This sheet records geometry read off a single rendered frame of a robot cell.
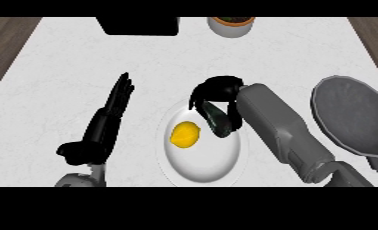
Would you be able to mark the grey pan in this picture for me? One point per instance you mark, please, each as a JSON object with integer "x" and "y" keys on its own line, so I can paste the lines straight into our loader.
{"x": 349, "y": 117}

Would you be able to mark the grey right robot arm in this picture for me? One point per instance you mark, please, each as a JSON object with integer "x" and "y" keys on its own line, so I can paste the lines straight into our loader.
{"x": 290, "y": 137}

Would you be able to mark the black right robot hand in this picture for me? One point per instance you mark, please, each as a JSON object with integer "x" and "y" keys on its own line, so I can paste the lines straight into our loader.
{"x": 220, "y": 89}

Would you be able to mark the black appliance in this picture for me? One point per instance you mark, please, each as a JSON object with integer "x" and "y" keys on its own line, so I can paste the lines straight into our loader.
{"x": 140, "y": 25}

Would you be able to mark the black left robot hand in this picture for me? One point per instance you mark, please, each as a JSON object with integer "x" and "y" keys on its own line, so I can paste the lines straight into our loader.
{"x": 105, "y": 120}

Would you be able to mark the yellow lemon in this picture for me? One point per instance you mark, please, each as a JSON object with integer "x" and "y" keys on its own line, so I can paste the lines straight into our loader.
{"x": 185, "y": 134}

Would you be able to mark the white pot with orange rim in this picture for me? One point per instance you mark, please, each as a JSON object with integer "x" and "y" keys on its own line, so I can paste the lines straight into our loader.
{"x": 231, "y": 26}

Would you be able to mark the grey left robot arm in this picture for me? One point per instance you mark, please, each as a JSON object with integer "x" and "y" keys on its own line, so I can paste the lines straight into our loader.
{"x": 83, "y": 178}

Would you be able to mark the dark green eggplant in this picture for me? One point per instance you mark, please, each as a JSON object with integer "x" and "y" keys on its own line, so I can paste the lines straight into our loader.
{"x": 216, "y": 120}

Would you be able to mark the white plate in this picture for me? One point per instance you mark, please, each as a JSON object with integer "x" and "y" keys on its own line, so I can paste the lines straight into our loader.
{"x": 203, "y": 154}

